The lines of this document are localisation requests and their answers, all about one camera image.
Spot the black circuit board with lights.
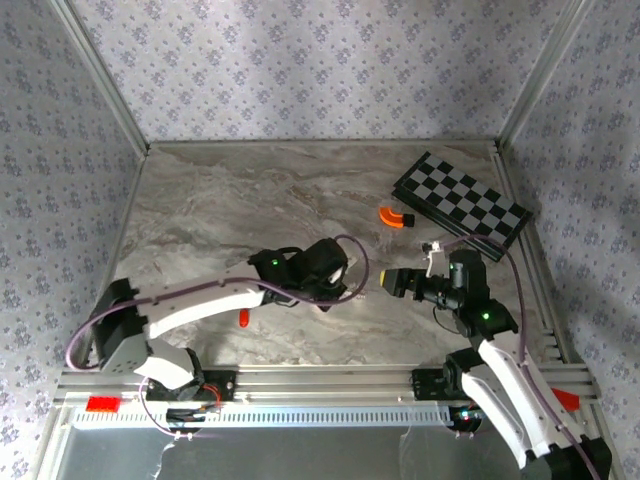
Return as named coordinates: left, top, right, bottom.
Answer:
left=448, top=405, right=485, bottom=435

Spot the black cable connector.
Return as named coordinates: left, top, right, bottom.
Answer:
left=165, top=407, right=207, bottom=434

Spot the white slotted cable duct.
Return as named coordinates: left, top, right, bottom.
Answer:
left=69, top=404, right=454, bottom=431

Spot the thin aluminium table rail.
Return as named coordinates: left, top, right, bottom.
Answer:
left=147, top=139, right=501, bottom=150

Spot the aluminium frame post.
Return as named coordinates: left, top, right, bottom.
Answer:
left=498, top=0, right=591, bottom=147

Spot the red plastic block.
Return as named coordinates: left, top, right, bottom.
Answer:
left=84, top=396, right=122, bottom=413
left=549, top=387, right=581, bottom=412

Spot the aluminium table side rail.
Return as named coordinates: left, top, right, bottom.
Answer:
left=74, top=144, right=151, bottom=371
left=492, top=142, right=576, bottom=366

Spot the grey metal sheet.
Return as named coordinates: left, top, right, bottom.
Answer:
left=52, top=427, right=601, bottom=480

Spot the folded black white chessboard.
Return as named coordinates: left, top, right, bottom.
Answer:
left=392, top=151, right=534, bottom=264

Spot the wide aluminium frame rail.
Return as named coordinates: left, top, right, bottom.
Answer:
left=52, top=363, right=600, bottom=407

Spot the orange curved plastic piece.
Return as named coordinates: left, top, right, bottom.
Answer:
left=378, top=205, right=416, bottom=231

